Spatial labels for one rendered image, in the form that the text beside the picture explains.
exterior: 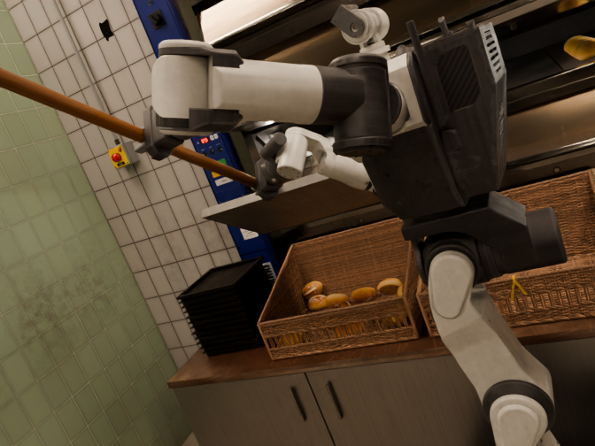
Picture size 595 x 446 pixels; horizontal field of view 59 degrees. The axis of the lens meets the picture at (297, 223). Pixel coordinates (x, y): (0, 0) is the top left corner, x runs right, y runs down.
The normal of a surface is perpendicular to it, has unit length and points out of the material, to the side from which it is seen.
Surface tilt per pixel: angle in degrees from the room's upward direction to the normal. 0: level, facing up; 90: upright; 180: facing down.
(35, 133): 90
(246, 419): 90
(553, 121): 70
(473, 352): 90
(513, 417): 90
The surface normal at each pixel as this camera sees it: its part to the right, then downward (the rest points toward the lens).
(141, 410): 0.86, -0.23
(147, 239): -0.36, 0.34
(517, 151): -0.46, 0.00
